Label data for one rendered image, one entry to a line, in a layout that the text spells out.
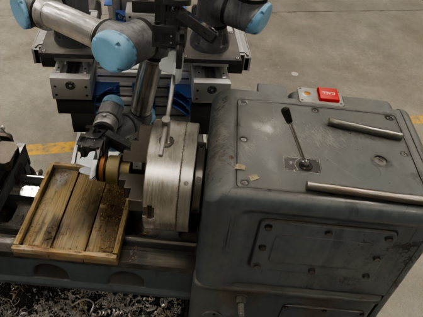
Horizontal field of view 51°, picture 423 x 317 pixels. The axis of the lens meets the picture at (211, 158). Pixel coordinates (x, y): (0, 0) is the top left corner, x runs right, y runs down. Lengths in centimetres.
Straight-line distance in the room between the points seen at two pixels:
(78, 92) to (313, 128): 84
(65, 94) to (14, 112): 174
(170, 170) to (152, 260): 34
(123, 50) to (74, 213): 55
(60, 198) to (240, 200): 69
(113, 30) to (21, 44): 294
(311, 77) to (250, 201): 296
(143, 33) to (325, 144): 58
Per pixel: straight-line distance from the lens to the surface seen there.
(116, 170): 125
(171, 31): 111
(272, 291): 134
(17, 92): 356
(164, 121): 108
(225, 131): 117
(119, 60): 122
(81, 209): 146
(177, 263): 135
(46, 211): 148
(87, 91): 163
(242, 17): 155
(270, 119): 123
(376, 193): 109
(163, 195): 113
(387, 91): 403
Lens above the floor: 200
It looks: 43 degrees down
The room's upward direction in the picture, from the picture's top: 7 degrees clockwise
